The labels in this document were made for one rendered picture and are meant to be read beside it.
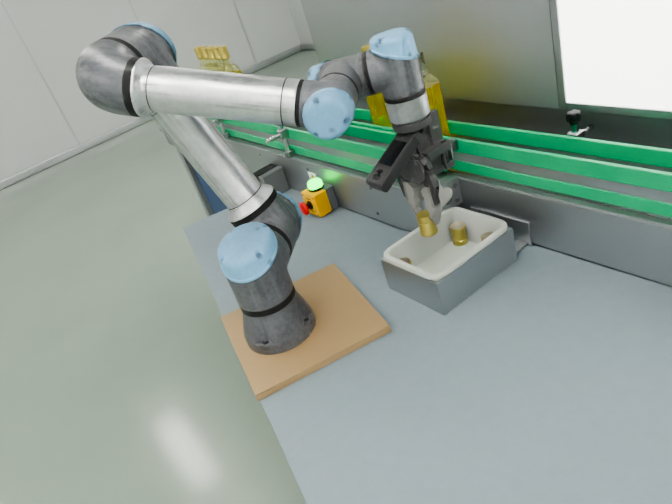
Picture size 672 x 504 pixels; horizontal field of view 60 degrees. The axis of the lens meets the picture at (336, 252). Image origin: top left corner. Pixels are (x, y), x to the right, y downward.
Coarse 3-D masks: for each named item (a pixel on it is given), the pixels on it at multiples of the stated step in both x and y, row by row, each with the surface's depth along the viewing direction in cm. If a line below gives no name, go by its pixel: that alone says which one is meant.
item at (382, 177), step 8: (400, 136) 105; (408, 136) 104; (392, 144) 106; (400, 144) 104; (408, 144) 103; (416, 144) 104; (384, 152) 106; (392, 152) 104; (400, 152) 103; (408, 152) 104; (384, 160) 105; (392, 160) 103; (400, 160) 103; (408, 160) 104; (376, 168) 105; (384, 168) 104; (392, 168) 103; (400, 168) 104; (368, 176) 105; (376, 176) 103; (384, 176) 103; (392, 176) 103; (368, 184) 106; (376, 184) 103; (384, 184) 103; (392, 184) 104
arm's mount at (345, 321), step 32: (320, 288) 131; (352, 288) 127; (224, 320) 131; (320, 320) 121; (352, 320) 118; (384, 320) 116; (288, 352) 116; (320, 352) 113; (256, 384) 110; (288, 384) 110
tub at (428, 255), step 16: (448, 208) 130; (448, 224) 131; (480, 224) 125; (496, 224) 121; (400, 240) 125; (416, 240) 127; (432, 240) 129; (448, 240) 132; (480, 240) 127; (384, 256) 122; (400, 256) 125; (416, 256) 127; (432, 256) 129; (448, 256) 127; (464, 256) 113; (416, 272) 114; (432, 272) 124; (448, 272) 111
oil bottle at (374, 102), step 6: (372, 96) 149; (378, 96) 148; (372, 102) 150; (378, 102) 148; (372, 108) 152; (378, 108) 150; (372, 114) 153; (378, 114) 151; (372, 120) 155; (378, 120) 152; (384, 120) 151
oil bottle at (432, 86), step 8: (424, 80) 133; (432, 80) 134; (432, 88) 134; (432, 96) 135; (440, 96) 136; (432, 104) 136; (440, 104) 137; (440, 112) 138; (440, 120) 138; (448, 128) 141
